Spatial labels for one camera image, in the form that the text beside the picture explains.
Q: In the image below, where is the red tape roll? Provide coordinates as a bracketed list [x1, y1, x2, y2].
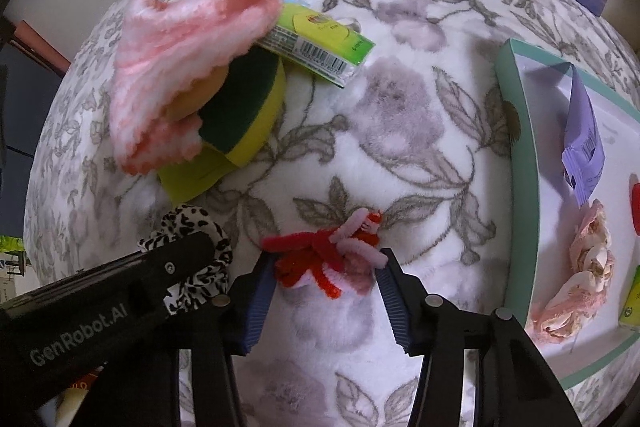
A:
[629, 174, 640, 235]

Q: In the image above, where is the red pink pipe cleaner craft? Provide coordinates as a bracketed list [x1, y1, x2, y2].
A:
[260, 208, 388, 300]

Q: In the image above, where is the purple packet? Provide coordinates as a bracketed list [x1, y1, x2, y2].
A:
[561, 66, 606, 208]

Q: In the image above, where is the green yellow sponge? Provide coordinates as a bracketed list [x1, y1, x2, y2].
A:
[197, 44, 288, 168]

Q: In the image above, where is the square green tissue packet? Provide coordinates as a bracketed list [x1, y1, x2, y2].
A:
[617, 264, 640, 332]

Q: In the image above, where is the leopard print scrunchie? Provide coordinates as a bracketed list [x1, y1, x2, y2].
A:
[139, 204, 235, 315]

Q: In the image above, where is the pink fabric scrunchie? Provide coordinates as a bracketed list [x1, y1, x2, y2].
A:
[531, 199, 617, 343]

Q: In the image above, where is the teal shallow box tray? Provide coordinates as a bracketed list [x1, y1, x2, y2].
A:
[494, 38, 640, 392]

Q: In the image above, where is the yellow green cloth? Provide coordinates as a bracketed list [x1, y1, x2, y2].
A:
[157, 142, 236, 204]

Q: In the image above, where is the green printed box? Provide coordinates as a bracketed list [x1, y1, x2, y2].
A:
[0, 234, 25, 278]

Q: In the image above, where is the small green tissue pack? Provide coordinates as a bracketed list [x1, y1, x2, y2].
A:
[257, 0, 376, 88]

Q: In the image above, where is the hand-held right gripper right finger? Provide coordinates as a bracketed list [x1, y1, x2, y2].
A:
[375, 248, 583, 427]

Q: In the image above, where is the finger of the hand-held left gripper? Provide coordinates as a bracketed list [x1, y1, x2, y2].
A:
[132, 231, 217, 282]

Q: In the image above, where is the dark blue furniture panel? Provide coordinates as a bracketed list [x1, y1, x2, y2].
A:
[0, 19, 71, 212]

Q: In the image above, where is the pink knitted cloth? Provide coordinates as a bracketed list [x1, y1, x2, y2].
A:
[107, 0, 285, 175]

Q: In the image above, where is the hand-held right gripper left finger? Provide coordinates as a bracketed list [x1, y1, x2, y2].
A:
[75, 252, 278, 427]

